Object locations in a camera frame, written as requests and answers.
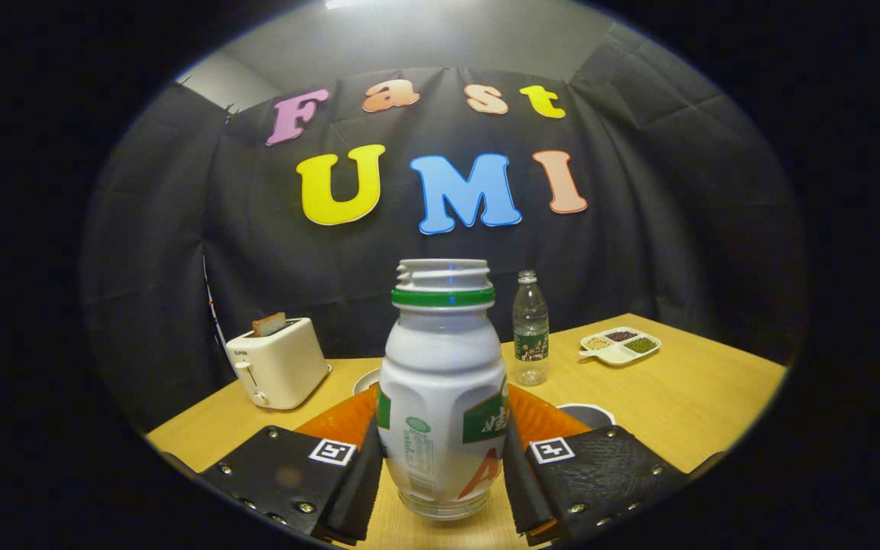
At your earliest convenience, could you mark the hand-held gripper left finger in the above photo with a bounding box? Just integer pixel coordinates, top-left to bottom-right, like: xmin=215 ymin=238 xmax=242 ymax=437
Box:
xmin=196 ymin=384 xmax=386 ymax=547

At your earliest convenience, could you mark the white divided dish with beans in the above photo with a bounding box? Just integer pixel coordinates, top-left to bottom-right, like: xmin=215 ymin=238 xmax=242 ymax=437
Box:
xmin=579 ymin=327 xmax=662 ymax=367

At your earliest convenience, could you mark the white cup wooden handle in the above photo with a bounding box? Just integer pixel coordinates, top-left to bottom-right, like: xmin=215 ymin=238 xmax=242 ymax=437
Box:
xmin=556 ymin=403 xmax=616 ymax=431

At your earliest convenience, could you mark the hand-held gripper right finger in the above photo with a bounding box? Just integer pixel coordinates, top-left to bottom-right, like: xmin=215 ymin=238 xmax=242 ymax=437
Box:
xmin=503 ymin=384 xmax=691 ymax=547

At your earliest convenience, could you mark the white juice bottle green label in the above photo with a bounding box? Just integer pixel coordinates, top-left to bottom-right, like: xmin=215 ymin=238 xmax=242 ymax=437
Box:
xmin=376 ymin=258 xmax=510 ymax=522

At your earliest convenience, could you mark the thin toaster cable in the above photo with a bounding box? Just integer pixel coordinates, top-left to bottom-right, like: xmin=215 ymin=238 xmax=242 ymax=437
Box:
xmin=202 ymin=256 xmax=228 ymax=354

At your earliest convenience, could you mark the clear plastic water bottle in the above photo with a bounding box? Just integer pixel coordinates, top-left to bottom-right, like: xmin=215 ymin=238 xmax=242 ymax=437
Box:
xmin=512 ymin=270 xmax=550 ymax=387

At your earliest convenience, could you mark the wooden table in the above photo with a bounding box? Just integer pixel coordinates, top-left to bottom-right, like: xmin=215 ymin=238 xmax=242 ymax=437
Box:
xmin=146 ymin=312 xmax=788 ymax=550

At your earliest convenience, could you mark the black backdrop cloth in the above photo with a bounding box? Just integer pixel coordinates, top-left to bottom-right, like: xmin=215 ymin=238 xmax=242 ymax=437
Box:
xmin=79 ymin=23 xmax=807 ymax=432

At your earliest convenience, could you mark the cream toaster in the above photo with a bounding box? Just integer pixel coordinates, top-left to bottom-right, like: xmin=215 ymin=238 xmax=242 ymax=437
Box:
xmin=225 ymin=317 xmax=332 ymax=411

